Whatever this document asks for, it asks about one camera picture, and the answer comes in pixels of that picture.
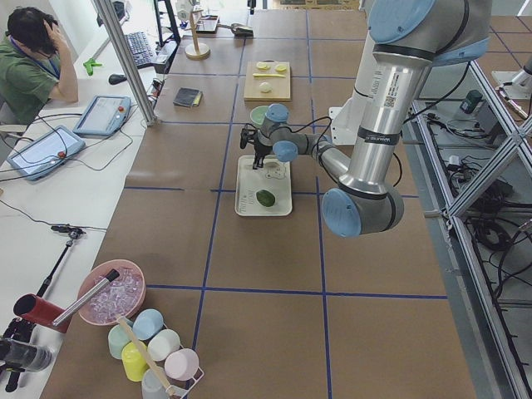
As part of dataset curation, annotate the black keyboard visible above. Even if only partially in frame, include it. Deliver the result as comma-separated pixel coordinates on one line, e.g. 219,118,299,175
125,32,155,69

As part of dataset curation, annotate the pink cup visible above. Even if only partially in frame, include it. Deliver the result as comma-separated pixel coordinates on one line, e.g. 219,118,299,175
164,348,200,381

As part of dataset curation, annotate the green clamp tool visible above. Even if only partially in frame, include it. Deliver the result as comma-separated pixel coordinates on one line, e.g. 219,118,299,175
83,58,102,76

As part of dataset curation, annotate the yellow cup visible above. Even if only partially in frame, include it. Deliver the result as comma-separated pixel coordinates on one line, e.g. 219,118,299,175
121,342,149,382

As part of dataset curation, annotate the white cup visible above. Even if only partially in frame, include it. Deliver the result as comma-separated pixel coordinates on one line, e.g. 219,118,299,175
148,328,181,362

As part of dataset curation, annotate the black camera on tripod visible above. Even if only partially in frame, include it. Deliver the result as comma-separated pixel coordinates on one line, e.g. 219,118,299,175
1,317,52,392

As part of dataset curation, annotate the wooden mug tree stand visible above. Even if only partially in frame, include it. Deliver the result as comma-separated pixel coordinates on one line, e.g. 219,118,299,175
185,11,210,61

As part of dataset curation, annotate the pink bowl with ice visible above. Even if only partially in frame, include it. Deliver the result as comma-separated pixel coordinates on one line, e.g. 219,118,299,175
78,259,146,326

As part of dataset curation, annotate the red bottle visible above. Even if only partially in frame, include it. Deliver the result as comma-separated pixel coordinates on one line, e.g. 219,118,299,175
13,293,70,333

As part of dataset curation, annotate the blue teach pendant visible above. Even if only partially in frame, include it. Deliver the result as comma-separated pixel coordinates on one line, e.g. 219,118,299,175
72,95,131,137
7,126,86,181

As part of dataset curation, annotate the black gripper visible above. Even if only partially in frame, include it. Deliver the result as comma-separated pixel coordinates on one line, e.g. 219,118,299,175
239,123,273,170

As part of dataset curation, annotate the wooden cutting board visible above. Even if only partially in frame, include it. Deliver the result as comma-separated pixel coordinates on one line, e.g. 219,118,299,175
244,61,292,102

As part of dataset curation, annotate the silver metal tube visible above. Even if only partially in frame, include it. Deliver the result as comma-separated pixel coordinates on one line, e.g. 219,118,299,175
52,268,120,327

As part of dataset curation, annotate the lemon slice stack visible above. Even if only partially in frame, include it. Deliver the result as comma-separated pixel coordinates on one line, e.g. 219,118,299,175
255,62,270,71

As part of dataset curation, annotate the dark tray with glasses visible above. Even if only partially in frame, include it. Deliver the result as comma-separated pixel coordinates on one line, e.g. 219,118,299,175
196,15,219,34

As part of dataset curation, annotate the far blue teach pendant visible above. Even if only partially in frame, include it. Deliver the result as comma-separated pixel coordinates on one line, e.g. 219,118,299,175
72,95,131,137

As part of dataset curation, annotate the green avocado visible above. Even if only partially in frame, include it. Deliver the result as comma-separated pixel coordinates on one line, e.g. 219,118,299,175
255,190,276,208

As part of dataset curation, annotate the green cup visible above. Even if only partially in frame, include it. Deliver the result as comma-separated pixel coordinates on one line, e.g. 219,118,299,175
107,325,131,360

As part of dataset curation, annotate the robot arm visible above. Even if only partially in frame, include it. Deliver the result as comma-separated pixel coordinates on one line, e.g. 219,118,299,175
240,1,492,237

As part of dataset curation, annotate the person in green shirt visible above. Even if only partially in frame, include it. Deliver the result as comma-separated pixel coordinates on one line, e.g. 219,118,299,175
1,7,79,126

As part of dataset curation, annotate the aluminium frame post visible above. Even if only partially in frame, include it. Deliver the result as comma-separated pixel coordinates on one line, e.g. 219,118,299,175
93,0,157,126

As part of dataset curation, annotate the green ceramic bowl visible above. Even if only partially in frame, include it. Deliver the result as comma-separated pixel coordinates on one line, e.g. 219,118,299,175
250,106,268,130

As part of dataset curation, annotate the yellow plastic knife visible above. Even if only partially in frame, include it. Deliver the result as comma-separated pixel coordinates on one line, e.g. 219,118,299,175
252,73,286,78

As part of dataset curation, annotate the blue cup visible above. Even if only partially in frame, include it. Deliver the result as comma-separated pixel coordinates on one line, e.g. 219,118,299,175
132,308,164,341

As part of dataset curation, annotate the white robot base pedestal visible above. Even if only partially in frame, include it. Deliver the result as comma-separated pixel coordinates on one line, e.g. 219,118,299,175
328,24,394,147

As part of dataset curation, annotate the metal scoop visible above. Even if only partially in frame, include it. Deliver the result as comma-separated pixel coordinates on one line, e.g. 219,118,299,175
217,23,254,37

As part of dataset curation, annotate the near blue teach pendant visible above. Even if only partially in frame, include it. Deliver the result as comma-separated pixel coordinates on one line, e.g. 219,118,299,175
7,126,86,181

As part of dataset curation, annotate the white rectangular bear tray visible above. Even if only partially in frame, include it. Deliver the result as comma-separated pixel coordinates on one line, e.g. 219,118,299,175
234,155,293,217

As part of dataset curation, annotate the black computer mouse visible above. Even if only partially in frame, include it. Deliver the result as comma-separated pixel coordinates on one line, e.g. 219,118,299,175
108,74,127,86

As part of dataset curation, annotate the grey cup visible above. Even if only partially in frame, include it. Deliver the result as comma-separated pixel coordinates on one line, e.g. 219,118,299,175
141,369,170,399

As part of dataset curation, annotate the black selfie stick tripod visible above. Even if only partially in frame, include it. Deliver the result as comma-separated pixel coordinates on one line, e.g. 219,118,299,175
36,224,86,298

